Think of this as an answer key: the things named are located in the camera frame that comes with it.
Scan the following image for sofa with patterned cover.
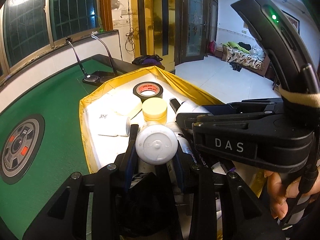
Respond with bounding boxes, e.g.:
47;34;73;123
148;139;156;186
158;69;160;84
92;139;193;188
222;42;270;76

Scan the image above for round grey control panel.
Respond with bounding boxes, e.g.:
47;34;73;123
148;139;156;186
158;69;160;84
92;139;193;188
1;114;45;185

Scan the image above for framed wall painting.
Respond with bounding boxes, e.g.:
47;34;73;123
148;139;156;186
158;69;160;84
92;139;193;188
282;10;300;34

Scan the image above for eyeglasses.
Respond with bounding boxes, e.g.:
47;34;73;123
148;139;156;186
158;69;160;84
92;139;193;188
65;31;119;78

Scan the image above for purple black bag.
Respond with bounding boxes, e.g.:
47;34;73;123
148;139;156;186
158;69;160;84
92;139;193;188
132;54;163;66

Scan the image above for white pill bottle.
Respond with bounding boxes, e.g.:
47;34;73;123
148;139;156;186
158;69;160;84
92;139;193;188
176;100;209;114

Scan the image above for large white bottle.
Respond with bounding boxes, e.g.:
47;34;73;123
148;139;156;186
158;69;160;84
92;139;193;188
166;122;197;181

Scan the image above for black glasses tray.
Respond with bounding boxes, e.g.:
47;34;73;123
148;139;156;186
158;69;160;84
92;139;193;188
82;70;116;87

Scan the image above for black electrical tape roll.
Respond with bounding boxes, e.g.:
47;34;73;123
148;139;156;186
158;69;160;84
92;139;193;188
133;82;163;102

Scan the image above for slim white bottle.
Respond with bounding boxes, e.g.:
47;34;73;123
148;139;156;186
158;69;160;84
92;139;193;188
135;121;178;173

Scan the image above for white tape roll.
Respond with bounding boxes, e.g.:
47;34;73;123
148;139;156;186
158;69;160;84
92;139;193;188
97;93;143;137

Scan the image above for thick black marker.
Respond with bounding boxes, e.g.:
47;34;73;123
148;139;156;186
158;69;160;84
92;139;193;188
169;98;181;113

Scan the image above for cream masking tape roll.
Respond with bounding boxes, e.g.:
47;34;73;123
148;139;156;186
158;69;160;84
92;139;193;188
142;98;168;125

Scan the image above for yellow cardboard box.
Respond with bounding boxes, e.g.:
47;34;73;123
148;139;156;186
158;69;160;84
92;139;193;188
79;65;266;240

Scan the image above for right hand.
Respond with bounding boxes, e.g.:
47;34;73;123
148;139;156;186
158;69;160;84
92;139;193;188
263;169;320;221

